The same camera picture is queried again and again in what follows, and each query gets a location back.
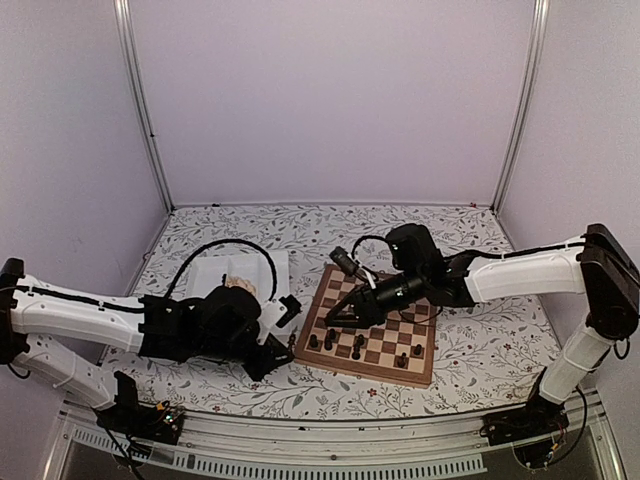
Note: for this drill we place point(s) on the aluminium frame post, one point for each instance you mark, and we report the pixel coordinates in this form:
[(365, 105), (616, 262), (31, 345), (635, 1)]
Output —
[(531, 67), (126, 35)]

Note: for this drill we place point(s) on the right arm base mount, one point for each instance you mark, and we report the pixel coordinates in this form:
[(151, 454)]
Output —
[(537, 417)]

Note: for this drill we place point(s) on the left aluminium frame post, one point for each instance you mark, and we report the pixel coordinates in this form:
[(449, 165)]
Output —
[(126, 35)]

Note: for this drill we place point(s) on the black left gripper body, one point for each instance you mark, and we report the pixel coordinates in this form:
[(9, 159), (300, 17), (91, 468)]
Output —
[(258, 368)]

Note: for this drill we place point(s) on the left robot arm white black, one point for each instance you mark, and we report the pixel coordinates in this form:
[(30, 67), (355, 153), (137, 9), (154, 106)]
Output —
[(227, 324)]

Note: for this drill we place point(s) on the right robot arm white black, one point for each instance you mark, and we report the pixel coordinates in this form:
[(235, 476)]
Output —
[(593, 264)]

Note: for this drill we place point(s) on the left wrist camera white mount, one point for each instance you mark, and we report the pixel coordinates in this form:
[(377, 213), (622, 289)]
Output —
[(276, 318)]

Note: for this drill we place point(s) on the white plastic compartment tray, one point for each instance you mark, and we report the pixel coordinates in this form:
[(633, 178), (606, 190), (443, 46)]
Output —
[(206, 273)]

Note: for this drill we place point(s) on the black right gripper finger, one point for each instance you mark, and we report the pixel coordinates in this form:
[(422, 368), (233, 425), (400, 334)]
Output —
[(352, 303), (347, 321)]

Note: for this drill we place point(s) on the floral patterned table cloth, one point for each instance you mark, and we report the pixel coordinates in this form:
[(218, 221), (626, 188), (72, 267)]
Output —
[(486, 356)]

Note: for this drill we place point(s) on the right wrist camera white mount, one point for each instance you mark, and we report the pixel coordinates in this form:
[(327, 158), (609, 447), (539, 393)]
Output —
[(350, 267)]

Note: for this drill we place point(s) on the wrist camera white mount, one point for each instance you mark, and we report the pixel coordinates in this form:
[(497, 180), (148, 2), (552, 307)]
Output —
[(276, 318), (350, 267)]

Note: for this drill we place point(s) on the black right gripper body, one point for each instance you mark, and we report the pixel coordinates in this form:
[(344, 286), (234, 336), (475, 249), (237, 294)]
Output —
[(378, 311)]

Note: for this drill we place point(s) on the front aluminium rail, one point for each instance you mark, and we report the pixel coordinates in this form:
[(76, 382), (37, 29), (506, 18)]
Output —
[(452, 446)]

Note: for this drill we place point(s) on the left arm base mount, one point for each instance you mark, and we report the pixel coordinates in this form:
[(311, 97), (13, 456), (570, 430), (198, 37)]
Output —
[(161, 422)]

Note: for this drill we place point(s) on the wooden chess board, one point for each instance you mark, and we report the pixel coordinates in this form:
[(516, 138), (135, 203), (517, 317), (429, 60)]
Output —
[(383, 343)]

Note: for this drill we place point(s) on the pile of light chess pieces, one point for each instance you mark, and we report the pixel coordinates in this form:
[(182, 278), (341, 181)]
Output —
[(235, 281)]

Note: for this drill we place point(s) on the right aluminium frame post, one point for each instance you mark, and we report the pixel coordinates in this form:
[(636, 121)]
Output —
[(531, 67)]

